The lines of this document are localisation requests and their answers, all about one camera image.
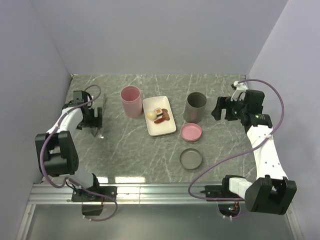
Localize grey cylindrical container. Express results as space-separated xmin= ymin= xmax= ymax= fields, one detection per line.
xmin=183 ymin=92 xmax=207 ymax=124

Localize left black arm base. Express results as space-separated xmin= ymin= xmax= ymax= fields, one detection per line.
xmin=71 ymin=186 xmax=118 ymax=203

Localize white rectangular plate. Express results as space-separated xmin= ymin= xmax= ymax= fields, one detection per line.
xmin=142 ymin=96 xmax=177 ymax=137

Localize aluminium rail frame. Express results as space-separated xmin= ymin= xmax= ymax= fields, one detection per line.
xmin=27 ymin=182 xmax=211 ymax=205

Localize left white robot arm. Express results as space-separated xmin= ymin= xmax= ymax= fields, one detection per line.
xmin=35 ymin=90 xmax=103 ymax=201

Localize metal food tongs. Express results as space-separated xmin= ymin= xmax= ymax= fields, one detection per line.
xmin=91 ymin=93 xmax=107 ymax=137

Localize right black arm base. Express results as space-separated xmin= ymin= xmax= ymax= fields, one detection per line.
xmin=201 ymin=185 xmax=244 ymax=202

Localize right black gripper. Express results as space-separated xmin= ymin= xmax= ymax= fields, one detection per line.
xmin=211 ymin=95 xmax=248 ymax=121

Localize pink round lid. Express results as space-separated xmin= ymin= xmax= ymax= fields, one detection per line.
xmin=180 ymin=123 xmax=202 ymax=142

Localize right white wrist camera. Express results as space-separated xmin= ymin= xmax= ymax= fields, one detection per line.
xmin=231 ymin=81 xmax=248 ymax=102

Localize grey round lid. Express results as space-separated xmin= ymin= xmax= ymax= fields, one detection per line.
xmin=179 ymin=148 xmax=203 ymax=170

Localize brown sausage piece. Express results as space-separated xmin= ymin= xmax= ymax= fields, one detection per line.
xmin=162 ymin=108 xmax=170 ymax=121

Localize red-brown meat piece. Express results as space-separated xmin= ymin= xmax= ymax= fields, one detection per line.
xmin=154 ymin=117 xmax=166 ymax=124

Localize pink cylindrical container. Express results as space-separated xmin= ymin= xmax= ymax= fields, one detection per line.
xmin=120 ymin=85 xmax=143 ymax=119

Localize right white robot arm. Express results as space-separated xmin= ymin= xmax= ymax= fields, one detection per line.
xmin=211 ymin=90 xmax=297 ymax=215

